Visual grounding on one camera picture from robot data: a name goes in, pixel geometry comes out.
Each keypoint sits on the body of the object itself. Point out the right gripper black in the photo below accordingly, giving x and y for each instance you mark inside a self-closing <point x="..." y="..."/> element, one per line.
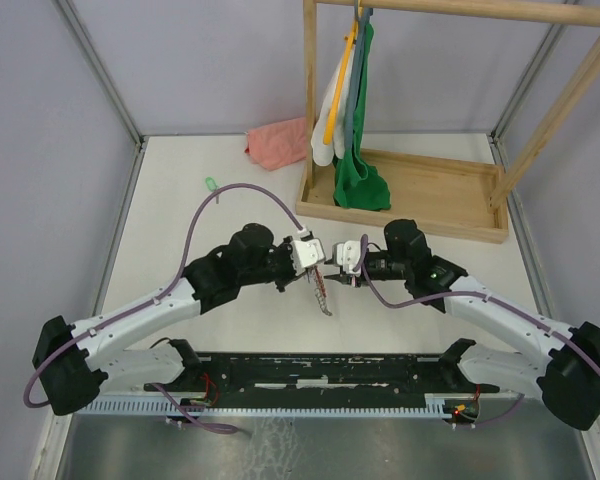
<point x="342" y="278"/>

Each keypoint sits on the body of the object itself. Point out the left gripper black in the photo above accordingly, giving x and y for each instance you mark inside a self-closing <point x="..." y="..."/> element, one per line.
<point x="285" y="248"/>

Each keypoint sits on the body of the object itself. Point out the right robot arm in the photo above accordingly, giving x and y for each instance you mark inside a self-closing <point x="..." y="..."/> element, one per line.
<point x="548" y="360"/>

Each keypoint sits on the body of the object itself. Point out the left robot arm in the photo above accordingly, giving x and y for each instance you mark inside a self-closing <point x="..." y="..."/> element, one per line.
<point x="77" y="362"/>

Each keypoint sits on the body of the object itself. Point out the green hanging garment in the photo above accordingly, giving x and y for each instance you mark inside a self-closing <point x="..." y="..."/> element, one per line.
<point x="358" y="184"/>

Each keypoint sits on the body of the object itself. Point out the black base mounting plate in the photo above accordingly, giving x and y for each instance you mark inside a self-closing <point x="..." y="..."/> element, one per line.
<point x="318" y="380"/>

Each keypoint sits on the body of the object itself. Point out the key with green tag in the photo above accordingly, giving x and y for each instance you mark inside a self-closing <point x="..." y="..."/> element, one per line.
<point x="213" y="187"/>

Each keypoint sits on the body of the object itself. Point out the pink cloth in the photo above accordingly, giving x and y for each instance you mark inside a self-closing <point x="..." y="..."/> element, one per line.
<point x="277" y="145"/>

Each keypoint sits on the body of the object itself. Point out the wooden clothes rack tray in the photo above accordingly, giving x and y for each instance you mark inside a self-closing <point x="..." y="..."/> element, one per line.
<point x="455" y="198"/>

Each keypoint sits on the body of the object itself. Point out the yellow clothes hanger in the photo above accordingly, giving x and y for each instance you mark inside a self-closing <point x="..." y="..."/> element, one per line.
<point x="336" y="112"/>

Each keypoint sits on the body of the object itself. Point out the grey clothes hanger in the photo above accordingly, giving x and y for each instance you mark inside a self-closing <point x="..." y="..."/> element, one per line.
<point x="360" y="51"/>

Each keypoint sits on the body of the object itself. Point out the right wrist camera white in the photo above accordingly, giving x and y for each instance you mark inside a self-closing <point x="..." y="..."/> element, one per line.
<point x="347" y="256"/>

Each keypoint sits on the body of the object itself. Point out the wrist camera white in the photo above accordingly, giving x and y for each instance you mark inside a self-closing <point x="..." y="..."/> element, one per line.
<point x="307" y="251"/>
<point x="347" y="256"/>

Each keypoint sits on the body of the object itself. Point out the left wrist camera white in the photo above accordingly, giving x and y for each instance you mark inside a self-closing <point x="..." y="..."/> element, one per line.
<point x="307" y="251"/>

